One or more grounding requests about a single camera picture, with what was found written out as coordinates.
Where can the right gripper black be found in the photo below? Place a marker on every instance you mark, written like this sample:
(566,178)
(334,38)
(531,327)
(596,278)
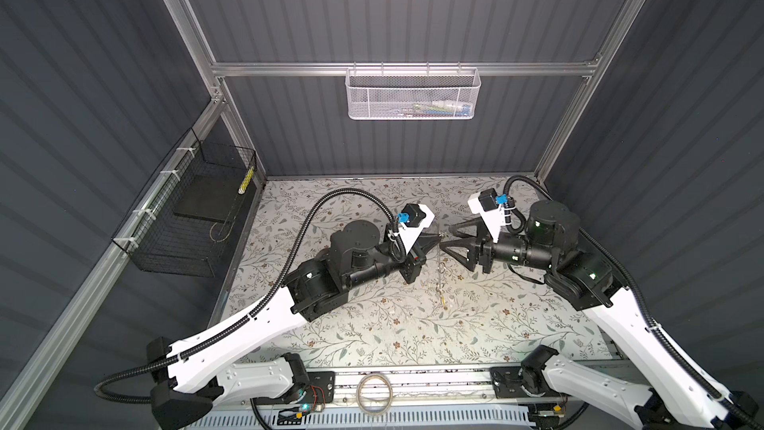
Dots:
(481,254)

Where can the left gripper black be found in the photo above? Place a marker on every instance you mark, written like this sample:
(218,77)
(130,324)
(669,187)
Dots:
(411,257)

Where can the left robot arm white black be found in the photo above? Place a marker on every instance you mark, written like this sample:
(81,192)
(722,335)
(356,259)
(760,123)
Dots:
(205,374)

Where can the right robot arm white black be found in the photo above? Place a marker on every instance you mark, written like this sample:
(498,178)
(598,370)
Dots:
(679,394)

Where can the items in white basket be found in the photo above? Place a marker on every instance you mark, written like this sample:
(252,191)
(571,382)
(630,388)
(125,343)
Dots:
(434,110)

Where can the tape roll clear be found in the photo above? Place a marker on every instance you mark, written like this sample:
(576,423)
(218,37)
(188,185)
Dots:
(374,394)

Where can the yellow marker in black basket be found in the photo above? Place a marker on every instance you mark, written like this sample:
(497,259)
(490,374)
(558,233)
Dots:
(242,189)

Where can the black pad in basket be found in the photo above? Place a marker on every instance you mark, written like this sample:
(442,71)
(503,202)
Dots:
(209,198)

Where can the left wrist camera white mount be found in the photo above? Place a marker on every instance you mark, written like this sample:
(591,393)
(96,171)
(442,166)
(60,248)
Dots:
(411,223)

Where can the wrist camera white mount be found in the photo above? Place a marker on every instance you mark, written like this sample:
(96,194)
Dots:
(411,223)
(495,209)

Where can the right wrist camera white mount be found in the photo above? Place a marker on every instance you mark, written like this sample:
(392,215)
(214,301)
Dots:
(495,209)

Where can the white wire mesh basket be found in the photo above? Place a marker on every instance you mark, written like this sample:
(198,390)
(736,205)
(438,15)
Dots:
(371,93)

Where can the black wire basket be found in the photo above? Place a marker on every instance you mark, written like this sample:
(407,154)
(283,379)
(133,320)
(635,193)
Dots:
(187,222)

